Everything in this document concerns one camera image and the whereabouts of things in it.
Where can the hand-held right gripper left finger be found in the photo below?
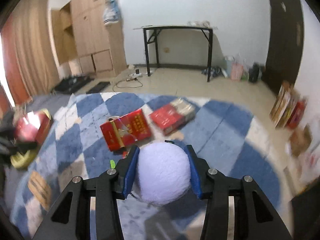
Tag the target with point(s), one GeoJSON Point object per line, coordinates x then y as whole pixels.
{"type": "Point", "coordinates": [131, 172]}

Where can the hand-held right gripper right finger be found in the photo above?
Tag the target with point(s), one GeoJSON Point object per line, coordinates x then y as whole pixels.
{"type": "Point", "coordinates": [193, 172]}

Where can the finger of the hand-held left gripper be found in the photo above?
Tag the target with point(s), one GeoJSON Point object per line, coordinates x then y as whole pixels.
{"type": "Point", "coordinates": [25, 146]}

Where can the yellow plastic basin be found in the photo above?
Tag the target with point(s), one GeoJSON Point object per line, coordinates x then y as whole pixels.
{"type": "Point", "coordinates": [22, 160]}

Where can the shiny red box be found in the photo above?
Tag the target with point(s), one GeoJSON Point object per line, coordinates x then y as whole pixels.
{"type": "Point", "coordinates": [30, 127]}

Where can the lavender plush ball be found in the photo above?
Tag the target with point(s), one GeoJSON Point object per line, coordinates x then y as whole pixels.
{"type": "Point", "coordinates": [162, 172]}

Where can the clear red box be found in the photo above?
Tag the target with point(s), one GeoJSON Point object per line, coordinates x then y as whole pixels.
{"type": "Point", "coordinates": [127, 130]}

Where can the red carton with grey end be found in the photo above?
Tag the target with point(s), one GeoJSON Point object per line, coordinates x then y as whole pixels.
{"type": "Point", "coordinates": [167, 117]}

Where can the blue checkered rug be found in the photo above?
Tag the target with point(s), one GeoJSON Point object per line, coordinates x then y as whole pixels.
{"type": "Point", "coordinates": [225, 135]}

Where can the grey bed sheet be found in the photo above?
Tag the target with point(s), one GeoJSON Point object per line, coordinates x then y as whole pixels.
{"type": "Point", "coordinates": [45, 101]}

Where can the orange curtain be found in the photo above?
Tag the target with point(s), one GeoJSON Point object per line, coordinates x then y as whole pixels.
{"type": "Point", "coordinates": [13, 67]}

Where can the black open case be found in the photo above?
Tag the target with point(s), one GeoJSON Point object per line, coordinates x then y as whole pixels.
{"type": "Point", "coordinates": [72, 83]}

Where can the black flat tray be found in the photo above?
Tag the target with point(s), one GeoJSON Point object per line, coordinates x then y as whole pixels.
{"type": "Point", "coordinates": [98, 87]}

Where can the beige curtain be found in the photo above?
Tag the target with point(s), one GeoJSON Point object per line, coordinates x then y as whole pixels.
{"type": "Point", "coordinates": [35, 50]}

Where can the white power strip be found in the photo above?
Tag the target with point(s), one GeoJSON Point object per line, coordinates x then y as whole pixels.
{"type": "Point", "coordinates": [136, 75]}

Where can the checkered cloth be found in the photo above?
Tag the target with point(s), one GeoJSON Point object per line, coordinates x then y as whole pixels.
{"type": "Point", "coordinates": [212, 71]}

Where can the green bag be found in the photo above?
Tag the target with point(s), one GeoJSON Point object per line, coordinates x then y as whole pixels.
{"type": "Point", "coordinates": [245, 77]}

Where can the pink paper bag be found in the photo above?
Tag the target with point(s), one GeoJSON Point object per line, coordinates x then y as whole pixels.
{"type": "Point", "coordinates": [237, 72]}

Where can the brown cardboard box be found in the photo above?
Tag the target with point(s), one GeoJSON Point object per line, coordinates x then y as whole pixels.
{"type": "Point", "coordinates": [300, 140]}

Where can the black bag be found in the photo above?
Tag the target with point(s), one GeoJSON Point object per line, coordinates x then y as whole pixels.
{"type": "Point", "coordinates": [255, 73]}

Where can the white plastic bag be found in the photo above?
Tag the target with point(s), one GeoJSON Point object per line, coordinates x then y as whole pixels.
{"type": "Point", "coordinates": [310, 162]}
{"type": "Point", "coordinates": [111, 15]}

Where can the red fire extinguisher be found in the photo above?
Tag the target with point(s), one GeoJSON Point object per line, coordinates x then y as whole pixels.
{"type": "Point", "coordinates": [298, 113]}

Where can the wooden wardrobe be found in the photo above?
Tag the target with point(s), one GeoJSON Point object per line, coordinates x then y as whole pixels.
{"type": "Point", "coordinates": [92, 35]}

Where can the black folding table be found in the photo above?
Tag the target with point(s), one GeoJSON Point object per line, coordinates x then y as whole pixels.
{"type": "Point", "coordinates": [175, 27]}

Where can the small white containers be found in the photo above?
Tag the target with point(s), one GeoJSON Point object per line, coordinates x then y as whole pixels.
{"type": "Point", "coordinates": [200, 23]}

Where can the dark brown door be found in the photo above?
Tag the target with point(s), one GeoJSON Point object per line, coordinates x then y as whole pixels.
{"type": "Point", "coordinates": [282, 42]}

